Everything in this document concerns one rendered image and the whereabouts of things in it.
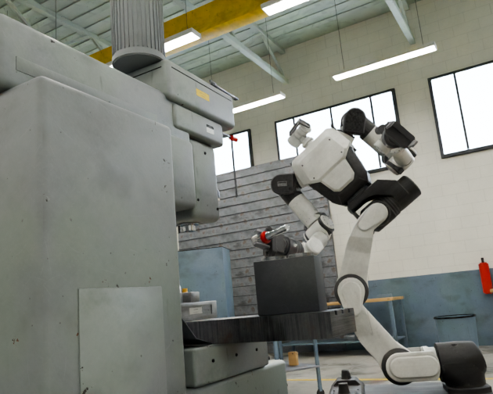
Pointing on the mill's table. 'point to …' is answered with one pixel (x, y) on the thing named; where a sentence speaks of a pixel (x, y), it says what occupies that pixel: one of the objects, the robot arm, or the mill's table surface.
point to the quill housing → (202, 188)
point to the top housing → (188, 91)
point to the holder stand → (289, 284)
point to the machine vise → (198, 309)
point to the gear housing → (197, 127)
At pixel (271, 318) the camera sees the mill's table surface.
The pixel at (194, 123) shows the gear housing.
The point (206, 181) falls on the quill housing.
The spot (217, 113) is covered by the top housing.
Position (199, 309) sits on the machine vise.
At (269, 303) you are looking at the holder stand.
